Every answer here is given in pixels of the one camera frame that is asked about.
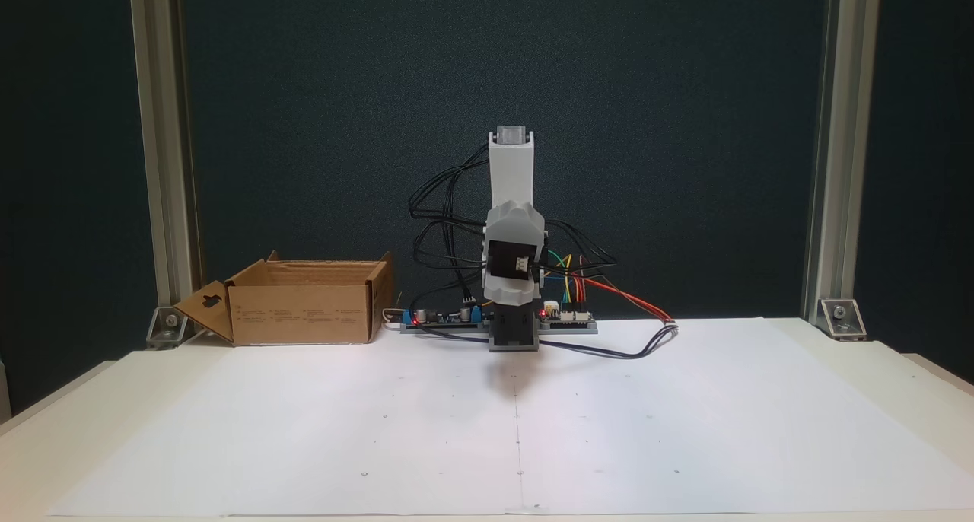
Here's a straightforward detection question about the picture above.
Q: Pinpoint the blue circuit board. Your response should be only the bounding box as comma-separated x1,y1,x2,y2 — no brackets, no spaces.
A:
401,301,492,334

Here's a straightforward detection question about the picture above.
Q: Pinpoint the open cardboard box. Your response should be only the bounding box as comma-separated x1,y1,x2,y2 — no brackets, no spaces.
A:
173,252,395,348

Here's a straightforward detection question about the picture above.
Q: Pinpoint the circuit board with jumper wires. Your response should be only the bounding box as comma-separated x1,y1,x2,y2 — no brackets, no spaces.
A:
539,301,598,334

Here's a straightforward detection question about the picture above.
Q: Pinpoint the black wrist cable bundle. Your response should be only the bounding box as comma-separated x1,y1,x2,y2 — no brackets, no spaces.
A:
542,219,618,273

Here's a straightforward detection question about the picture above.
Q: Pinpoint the red and orange wire pair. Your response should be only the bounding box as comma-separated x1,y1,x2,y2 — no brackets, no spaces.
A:
572,257,675,325

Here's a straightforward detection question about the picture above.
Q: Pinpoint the black elbow cable bundle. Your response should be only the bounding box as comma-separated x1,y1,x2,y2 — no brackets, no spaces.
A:
409,145,492,314

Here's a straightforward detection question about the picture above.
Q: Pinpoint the metal corner bracket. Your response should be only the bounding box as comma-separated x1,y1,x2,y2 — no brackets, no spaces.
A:
818,298,868,342
146,305,189,349

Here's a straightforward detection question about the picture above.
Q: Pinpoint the aluminium frame post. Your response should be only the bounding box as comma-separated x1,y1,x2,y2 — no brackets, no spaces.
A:
801,0,883,321
128,0,203,310

